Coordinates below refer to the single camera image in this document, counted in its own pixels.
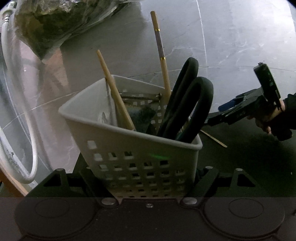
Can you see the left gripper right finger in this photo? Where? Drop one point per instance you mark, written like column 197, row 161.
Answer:
column 209, row 182

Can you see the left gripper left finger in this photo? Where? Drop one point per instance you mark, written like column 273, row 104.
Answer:
column 82, row 184

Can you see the wooden chopstick with purple band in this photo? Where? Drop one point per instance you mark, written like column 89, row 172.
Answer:
column 162, row 58

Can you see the plastic bag of dried leaves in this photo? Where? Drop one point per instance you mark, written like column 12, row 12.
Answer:
column 45, row 25

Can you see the dark green kitchen scissors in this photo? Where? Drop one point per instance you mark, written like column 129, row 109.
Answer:
column 189, row 105

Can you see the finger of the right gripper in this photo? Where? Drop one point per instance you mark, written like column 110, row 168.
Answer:
column 228, row 105

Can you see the white perforated utensil basket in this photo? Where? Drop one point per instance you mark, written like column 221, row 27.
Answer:
column 131, row 164

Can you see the steel handle peeler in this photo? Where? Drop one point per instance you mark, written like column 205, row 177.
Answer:
column 141, row 106

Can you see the person right hand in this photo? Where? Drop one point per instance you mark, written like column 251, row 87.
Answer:
column 273, row 122

